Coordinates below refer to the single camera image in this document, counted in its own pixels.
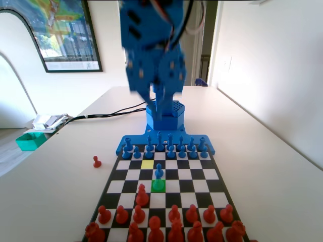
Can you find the advanced red pawn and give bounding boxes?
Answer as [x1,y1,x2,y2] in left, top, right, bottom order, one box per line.
[135,183,149,207]

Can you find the black and white chessboard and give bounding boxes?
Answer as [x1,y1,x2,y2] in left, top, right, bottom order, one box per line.
[81,144,251,242]

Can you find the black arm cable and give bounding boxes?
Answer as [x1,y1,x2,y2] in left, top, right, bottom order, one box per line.
[173,0,195,49]

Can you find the crumpled white papers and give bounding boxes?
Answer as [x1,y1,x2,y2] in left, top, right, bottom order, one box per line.
[32,113,74,132]

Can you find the white curved panel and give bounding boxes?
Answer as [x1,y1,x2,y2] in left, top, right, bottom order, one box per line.
[0,11,47,129]

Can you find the green plastic box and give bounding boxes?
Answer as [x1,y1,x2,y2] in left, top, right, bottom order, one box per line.
[15,132,47,152]

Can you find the white door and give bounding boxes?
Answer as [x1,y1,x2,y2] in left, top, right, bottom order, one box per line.
[118,0,203,87]

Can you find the framed poster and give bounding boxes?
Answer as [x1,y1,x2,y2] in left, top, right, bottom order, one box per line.
[0,0,103,73]

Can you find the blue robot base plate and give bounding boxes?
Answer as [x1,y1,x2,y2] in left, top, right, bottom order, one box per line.
[115,125,217,156]

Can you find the red chess rook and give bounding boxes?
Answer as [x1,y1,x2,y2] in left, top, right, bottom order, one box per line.
[226,220,246,242]
[85,221,106,242]

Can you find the red chess knight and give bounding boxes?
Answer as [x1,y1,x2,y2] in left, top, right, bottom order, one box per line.
[206,221,225,242]

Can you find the red chess bishop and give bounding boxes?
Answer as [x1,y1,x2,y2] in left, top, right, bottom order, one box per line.
[127,221,145,242]
[187,221,204,242]

